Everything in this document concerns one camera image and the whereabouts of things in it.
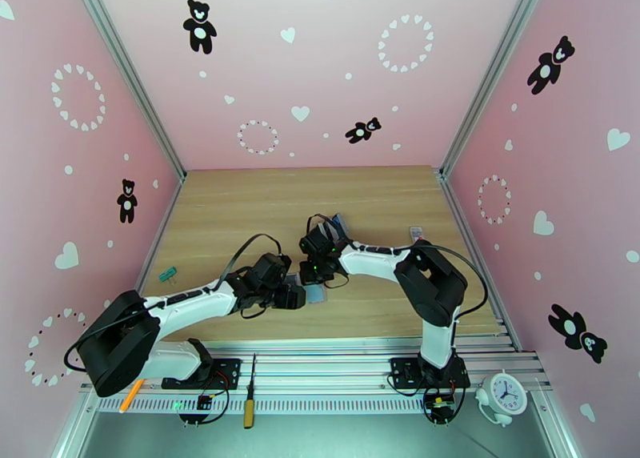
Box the aluminium table side rail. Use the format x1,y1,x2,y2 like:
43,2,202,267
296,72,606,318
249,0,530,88
107,171,187,355
439,171,521,352

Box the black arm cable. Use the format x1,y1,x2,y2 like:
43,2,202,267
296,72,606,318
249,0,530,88
305,214,490,320
63,233,282,372

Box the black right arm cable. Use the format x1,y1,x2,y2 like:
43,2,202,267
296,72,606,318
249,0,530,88
305,214,490,320

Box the orange pencil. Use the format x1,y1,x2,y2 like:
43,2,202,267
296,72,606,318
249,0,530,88
118,379,147,414

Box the yellow handled screwdriver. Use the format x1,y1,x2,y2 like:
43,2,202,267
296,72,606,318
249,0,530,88
243,353,258,430

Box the clear acrylic card stand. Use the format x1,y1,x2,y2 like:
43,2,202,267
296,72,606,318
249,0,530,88
325,212,350,243

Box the black yellow power connector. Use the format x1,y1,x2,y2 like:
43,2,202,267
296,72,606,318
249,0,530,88
425,393,457,425

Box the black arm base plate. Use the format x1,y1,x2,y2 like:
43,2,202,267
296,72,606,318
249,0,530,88
161,357,242,392
390,356,471,392

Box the aluminium front rail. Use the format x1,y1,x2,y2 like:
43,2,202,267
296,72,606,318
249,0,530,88
79,339,554,415

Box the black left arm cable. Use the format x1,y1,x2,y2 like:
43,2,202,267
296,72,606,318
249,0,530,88
63,233,282,372

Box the aluminium frame post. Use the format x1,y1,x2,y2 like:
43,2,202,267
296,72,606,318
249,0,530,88
67,0,187,183
439,0,561,178

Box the white alarm clock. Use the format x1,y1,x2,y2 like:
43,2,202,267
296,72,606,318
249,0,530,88
474,371,529,427

